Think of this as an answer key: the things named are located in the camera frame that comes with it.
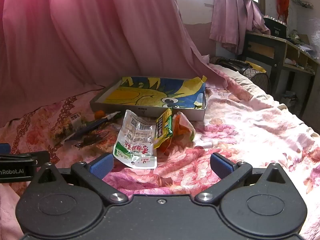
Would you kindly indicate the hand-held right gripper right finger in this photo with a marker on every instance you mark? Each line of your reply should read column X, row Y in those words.
column 220, row 166

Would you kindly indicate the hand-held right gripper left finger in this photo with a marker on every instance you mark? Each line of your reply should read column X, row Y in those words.
column 102, row 166

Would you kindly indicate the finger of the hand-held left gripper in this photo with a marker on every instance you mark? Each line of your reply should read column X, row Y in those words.
column 25, row 158
column 4, row 148

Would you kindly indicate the dark dried plum packet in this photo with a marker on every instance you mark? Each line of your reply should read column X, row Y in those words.
column 90, row 140

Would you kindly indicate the green tube snack packet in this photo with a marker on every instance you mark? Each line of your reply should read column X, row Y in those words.
column 97, row 125

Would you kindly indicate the white green snack packet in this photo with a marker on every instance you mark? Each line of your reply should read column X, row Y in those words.
column 135, row 140

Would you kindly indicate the orange mandarin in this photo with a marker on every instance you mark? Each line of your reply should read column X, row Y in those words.
column 99, row 114

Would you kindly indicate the clear packet with orange snacks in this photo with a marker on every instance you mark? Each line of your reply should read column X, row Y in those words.
column 182, row 127

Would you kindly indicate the yellow green snack packet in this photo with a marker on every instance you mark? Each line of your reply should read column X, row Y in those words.
column 162, row 130

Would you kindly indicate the grey cardboard box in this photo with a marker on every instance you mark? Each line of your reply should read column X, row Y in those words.
column 147, row 110

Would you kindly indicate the pink floral bedsheet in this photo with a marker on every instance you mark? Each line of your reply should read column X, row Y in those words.
column 250, row 130

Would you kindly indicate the clutter under desk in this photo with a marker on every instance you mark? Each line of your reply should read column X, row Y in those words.
column 288, row 98

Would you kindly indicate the black bag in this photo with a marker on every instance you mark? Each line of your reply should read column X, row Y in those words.
column 231, row 63

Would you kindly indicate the yellow bag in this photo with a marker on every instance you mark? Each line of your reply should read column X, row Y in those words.
column 257, row 67

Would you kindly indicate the pink bed curtain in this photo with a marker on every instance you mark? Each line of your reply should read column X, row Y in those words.
column 75, row 42

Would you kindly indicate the pile of papers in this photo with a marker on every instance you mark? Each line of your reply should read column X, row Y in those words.
column 302, row 45

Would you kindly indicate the black box with bottles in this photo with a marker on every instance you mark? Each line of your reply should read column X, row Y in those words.
column 275, row 30

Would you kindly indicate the lilac window curtain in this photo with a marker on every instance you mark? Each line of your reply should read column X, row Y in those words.
column 230, row 17

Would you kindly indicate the wooden desk with black frame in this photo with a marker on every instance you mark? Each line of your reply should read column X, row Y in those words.
column 262, row 46

